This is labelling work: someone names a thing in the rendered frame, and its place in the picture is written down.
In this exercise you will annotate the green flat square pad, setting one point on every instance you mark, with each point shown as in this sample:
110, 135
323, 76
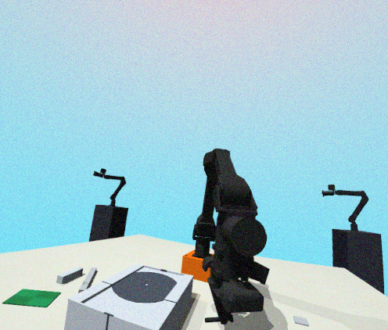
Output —
32, 298

